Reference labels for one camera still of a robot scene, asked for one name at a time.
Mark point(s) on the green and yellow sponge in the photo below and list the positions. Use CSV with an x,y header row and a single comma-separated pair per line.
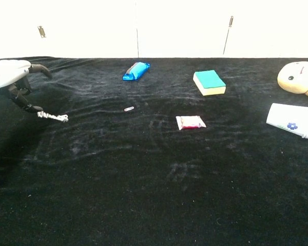
x,y
209,80

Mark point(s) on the red candy packet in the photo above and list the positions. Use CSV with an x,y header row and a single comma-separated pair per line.
x,y
190,122

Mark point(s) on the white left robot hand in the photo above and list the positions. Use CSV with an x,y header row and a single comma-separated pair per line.
x,y
5,74

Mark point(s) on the woven folding screen panel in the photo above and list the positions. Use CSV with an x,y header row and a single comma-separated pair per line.
x,y
272,28
89,28
182,28
12,30

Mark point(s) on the metal screen hinge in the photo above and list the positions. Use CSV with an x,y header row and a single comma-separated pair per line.
x,y
41,31
231,21

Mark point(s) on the yellow plush toy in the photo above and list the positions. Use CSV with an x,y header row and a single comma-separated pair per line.
x,y
296,77

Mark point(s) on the blue snack packet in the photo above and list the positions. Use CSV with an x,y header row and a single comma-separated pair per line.
x,y
137,71

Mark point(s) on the black velvet tablecloth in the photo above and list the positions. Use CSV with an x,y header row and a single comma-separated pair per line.
x,y
154,179

